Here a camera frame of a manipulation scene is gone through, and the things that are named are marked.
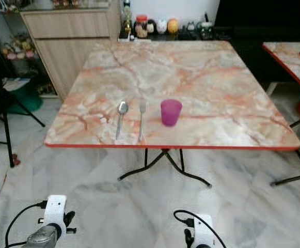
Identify black round doll figurine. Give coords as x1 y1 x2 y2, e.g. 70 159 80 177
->
147 19 157 35

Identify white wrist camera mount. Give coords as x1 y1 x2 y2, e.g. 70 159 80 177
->
193 214 215 248
44 195 68 228

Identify dark green mug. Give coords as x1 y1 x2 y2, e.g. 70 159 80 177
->
200 22 214 39

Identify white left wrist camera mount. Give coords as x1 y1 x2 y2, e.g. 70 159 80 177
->
44 195 68 228

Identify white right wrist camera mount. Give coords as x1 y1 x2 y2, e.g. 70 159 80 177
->
193 214 215 248

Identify black tripod stand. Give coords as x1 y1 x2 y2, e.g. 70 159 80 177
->
0 15 45 168

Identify green plastic bin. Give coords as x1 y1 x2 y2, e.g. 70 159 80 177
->
10 80 43 113

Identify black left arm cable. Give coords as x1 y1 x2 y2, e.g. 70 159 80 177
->
5 201 48 248

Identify silver metal spoon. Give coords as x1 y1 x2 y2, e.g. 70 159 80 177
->
115 100 129 141

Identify light wooden cabinet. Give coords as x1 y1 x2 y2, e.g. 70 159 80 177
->
21 0 121 101

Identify purple plastic cup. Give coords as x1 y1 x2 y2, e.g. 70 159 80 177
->
160 99 183 127

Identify white round doll figurine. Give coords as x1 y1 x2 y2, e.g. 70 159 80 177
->
156 19 167 34

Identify gold trophy figure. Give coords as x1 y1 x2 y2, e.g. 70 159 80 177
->
121 0 132 34

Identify orange round doll figurine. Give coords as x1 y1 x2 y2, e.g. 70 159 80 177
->
167 18 179 34

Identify black television screen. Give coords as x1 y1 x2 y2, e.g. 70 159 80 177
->
214 0 300 29

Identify red lidded snack jar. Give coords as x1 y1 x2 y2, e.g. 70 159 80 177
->
134 15 149 38

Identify silver metal fork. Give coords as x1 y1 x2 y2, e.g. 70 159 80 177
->
138 100 147 143

